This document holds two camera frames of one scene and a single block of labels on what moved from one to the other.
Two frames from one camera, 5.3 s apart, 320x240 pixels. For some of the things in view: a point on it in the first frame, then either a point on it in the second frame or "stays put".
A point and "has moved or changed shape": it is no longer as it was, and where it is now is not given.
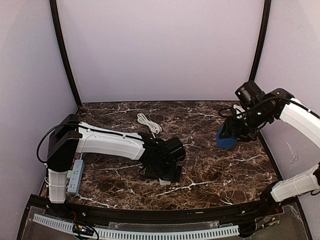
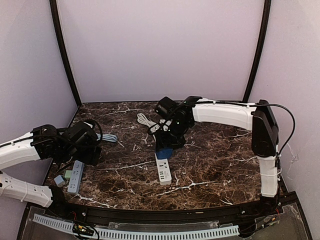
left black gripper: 165,172 → 92,157
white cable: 154,127 stays put
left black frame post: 60,37 stays put
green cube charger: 69,173 stays put
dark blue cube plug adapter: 225,142 has moved or changed shape
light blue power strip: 74,183 stays put
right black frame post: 262,40 stays put
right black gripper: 231,128 → 167,142
